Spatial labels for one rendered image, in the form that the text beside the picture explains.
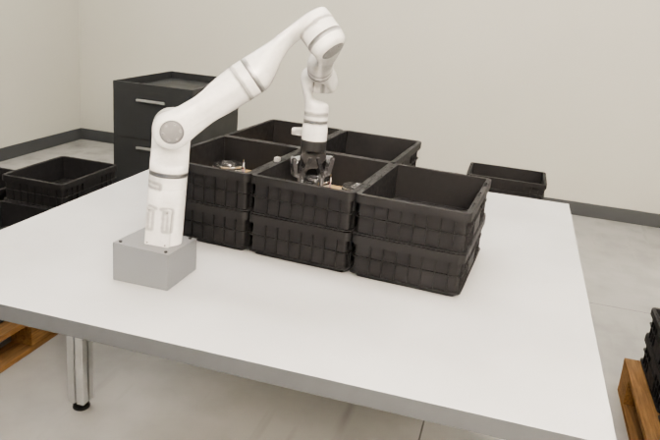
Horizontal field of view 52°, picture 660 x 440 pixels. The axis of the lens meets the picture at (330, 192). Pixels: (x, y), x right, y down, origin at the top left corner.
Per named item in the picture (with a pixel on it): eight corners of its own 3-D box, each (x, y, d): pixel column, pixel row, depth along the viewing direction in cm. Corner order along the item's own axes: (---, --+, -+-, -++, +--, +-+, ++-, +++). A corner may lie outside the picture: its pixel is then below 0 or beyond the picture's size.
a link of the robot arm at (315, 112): (297, 122, 191) (327, 125, 192) (301, 68, 187) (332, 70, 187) (298, 118, 198) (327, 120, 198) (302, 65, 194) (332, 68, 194)
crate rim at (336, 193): (353, 202, 173) (354, 192, 172) (248, 183, 182) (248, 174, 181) (393, 170, 209) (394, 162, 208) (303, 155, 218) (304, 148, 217)
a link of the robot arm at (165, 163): (154, 103, 163) (149, 172, 167) (152, 109, 154) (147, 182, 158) (192, 107, 165) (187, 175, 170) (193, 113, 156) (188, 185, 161)
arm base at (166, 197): (173, 248, 163) (179, 181, 159) (137, 242, 164) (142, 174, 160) (188, 238, 172) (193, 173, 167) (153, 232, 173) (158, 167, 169)
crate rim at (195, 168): (247, 183, 182) (248, 174, 181) (153, 165, 191) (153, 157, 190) (303, 155, 218) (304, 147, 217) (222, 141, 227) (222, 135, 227)
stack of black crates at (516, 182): (531, 249, 375) (545, 172, 363) (532, 269, 347) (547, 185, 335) (460, 238, 385) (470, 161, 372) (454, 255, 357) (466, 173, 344)
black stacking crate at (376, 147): (390, 199, 212) (394, 164, 209) (302, 184, 221) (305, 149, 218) (417, 173, 248) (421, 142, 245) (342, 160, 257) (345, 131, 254)
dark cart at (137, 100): (186, 258, 360) (190, 90, 335) (112, 244, 371) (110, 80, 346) (233, 224, 418) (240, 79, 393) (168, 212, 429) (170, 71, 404)
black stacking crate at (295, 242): (346, 276, 178) (350, 234, 175) (245, 253, 188) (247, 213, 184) (386, 232, 215) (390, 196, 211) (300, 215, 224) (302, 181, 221)
